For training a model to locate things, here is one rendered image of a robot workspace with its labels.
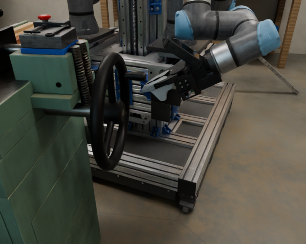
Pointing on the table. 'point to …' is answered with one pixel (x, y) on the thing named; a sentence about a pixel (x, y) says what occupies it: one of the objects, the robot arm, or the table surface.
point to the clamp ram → (3, 47)
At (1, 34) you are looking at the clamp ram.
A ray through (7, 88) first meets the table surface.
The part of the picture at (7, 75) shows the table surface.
